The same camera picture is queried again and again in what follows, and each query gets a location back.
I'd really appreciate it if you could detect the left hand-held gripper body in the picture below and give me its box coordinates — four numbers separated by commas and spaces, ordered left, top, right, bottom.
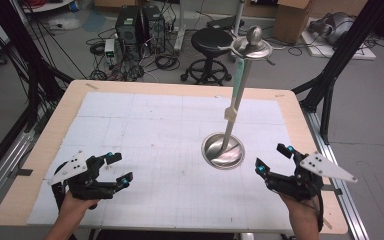
48, 150, 118, 211

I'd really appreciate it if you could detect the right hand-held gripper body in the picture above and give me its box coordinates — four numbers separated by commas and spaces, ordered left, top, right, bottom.
264, 151, 358, 203

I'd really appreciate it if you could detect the metal utensil stand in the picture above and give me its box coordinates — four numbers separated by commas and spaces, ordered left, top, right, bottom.
201, 25, 286, 170

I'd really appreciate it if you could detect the person's left hand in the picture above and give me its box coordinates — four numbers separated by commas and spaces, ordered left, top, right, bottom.
59, 190, 100, 224

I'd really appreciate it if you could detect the person's right hand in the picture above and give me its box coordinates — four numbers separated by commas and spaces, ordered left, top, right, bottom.
279, 192, 322, 228

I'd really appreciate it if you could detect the black tape strip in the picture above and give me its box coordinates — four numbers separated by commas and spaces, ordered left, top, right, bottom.
322, 184, 343, 196
8, 168, 34, 178

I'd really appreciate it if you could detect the white grid mat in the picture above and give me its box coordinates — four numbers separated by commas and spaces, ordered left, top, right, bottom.
26, 91, 309, 233

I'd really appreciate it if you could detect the small white power box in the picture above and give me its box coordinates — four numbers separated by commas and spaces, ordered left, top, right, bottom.
104, 38, 117, 66

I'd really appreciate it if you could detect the white flat board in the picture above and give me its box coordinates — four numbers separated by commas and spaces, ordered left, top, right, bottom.
300, 31, 378, 61

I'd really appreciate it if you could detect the cardboard box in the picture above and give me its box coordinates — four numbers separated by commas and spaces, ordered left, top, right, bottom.
273, 0, 314, 44

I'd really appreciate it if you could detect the black computer tower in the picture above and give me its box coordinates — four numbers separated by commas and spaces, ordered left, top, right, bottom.
114, 5, 144, 51
142, 4, 166, 54

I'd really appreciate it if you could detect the black round stool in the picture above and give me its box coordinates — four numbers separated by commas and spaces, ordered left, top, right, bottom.
180, 27, 234, 86

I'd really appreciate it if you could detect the white table leg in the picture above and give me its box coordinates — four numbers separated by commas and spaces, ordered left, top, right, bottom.
174, 0, 186, 53
233, 0, 246, 38

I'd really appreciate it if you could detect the black flat device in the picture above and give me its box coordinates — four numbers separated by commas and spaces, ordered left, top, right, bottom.
206, 14, 244, 31

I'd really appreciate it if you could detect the round white table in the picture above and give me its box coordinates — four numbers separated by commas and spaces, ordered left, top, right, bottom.
21, 0, 76, 14

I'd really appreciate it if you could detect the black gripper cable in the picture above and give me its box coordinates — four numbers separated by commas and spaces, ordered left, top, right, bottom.
313, 186, 325, 233

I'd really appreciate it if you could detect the aluminium rail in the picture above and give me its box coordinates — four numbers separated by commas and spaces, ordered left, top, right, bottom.
0, 129, 36, 218
304, 109, 369, 240

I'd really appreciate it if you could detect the tangle of black cables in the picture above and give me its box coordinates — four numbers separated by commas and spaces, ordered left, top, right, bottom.
86, 26, 181, 83

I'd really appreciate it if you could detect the black metal frame stand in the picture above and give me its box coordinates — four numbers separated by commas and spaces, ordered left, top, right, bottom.
0, 0, 74, 124
291, 0, 384, 144

